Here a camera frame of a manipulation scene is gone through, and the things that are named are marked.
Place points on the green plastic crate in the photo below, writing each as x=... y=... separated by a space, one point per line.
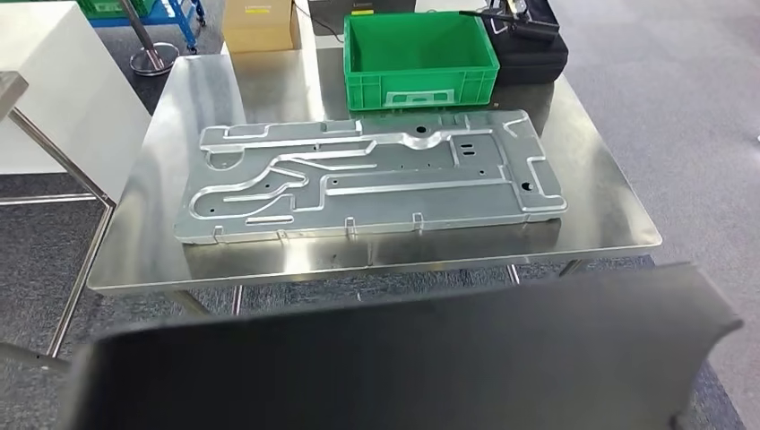
x=415 y=89
x=101 y=7

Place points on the dark flat device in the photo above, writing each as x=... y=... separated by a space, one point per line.
x=332 y=6

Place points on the stainless steel workbench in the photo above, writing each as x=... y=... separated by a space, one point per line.
x=594 y=196

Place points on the blue wheeled cart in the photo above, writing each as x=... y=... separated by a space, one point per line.
x=178 y=15

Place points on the brown cardboard box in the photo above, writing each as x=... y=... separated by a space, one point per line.
x=258 y=30

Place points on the white panel stand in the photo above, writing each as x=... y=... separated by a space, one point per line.
x=71 y=101

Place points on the chrome stanchion post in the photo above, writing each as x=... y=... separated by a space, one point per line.
x=153 y=62

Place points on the black plastic plate frame part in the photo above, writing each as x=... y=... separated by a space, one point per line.
x=386 y=368

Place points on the black carrying bag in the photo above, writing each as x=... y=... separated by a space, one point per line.
x=528 y=65

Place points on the black handheld tool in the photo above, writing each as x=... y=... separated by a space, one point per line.
x=534 y=28

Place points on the steel side table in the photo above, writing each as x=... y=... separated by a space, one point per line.
x=12 y=89

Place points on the stamped silver metal plate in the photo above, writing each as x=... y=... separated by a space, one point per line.
x=386 y=202

